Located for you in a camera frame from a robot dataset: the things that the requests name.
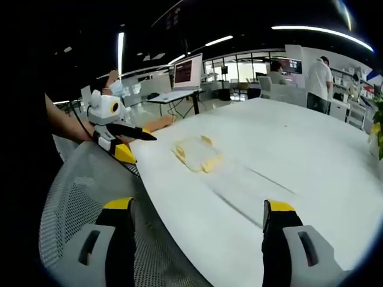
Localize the clear yellow plastic bag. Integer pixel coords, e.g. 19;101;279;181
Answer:
171;135;224;175

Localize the white storage shelf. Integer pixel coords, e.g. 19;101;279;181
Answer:
328;66;376;131

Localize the green potted plant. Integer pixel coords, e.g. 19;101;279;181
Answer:
368;91;383;161

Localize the white office chair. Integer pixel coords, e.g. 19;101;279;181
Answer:
256;75;290;100

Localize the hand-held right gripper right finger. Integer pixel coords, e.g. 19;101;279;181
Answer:
262;199;354;287

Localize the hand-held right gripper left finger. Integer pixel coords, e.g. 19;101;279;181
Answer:
58;197;137;287

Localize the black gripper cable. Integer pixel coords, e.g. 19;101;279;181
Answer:
69;100;94;137

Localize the wall screen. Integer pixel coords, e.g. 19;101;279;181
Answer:
280;59;303;75

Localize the yellow plastic buckle part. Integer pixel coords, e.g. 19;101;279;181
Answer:
172;142;187;165
200;155;224;174

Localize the white office desk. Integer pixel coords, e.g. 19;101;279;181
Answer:
145;88;207;117

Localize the black tripod stand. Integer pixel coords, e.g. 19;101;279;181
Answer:
218;65;232;102

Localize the computer monitor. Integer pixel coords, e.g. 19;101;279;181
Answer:
171;53;204;91

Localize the long ceiling light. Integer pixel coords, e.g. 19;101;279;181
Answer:
204;35;234;47
117;32;125;79
270;25;375;54

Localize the grey mesh office chair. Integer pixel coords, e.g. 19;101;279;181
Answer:
38;139;212;287

